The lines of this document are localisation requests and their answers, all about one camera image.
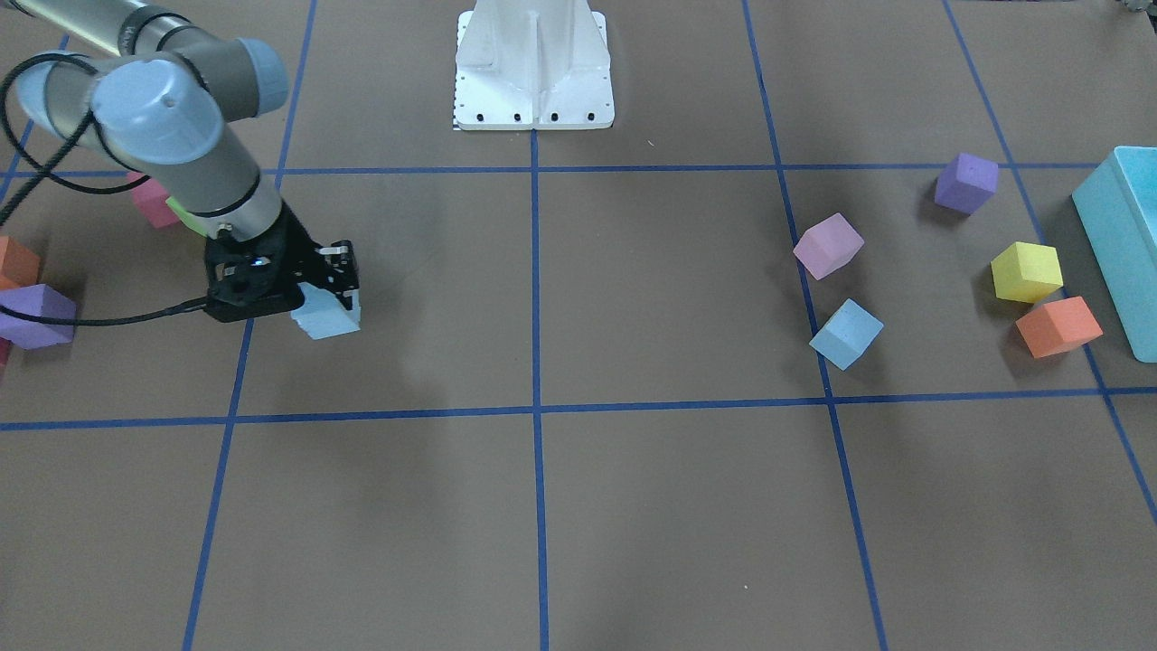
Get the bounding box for hot pink block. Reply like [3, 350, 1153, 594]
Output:
[128, 173, 180, 230]

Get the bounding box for light pink block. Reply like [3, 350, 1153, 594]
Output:
[793, 212, 865, 280]

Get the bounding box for purple block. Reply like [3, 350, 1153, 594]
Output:
[933, 151, 1000, 215]
[1, 284, 76, 350]

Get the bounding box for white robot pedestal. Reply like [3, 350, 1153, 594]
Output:
[452, 1, 616, 131]

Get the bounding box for near purple block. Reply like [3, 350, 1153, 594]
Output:
[933, 151, 1000, 215]

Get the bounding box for light blue block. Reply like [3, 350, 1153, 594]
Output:
[289, 283, 362, 339]
[809, 299, 885, 371]

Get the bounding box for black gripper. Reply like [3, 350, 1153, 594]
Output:
[202, 204, 361, 323]

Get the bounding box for orange block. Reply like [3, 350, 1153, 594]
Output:
[1, 236, 40, 291]
[1015, 297, 1104, 358]

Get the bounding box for far orange block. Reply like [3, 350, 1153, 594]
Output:
[1, 236, 40, 291]

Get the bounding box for cyan plastic bin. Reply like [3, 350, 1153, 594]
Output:
[1071, 146, 1156, 363]

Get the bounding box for far purple block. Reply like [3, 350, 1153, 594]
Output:
[1, 284, 76, 350]

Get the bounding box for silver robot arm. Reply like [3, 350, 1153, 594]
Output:
[3, 1, 361, 339]

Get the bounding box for near orange block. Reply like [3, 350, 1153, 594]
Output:
[1015, 297, 1104, 358]

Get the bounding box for green block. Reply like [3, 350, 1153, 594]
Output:
[165, 197, 208, 239]

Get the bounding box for yellow block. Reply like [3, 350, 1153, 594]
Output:
[989, 241, 1064, 304]

